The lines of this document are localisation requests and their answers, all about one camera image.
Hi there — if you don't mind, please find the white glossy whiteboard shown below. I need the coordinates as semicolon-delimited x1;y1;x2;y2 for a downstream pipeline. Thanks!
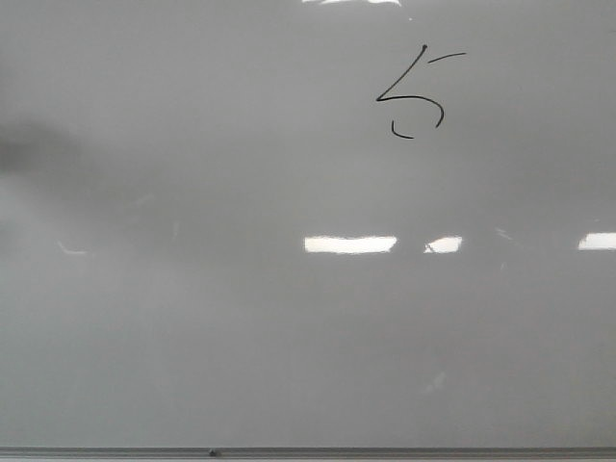
1;1;615;447

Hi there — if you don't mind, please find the grey aluminium whiteboard frame rail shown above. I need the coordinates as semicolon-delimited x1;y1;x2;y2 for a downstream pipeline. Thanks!
1;447;615;461

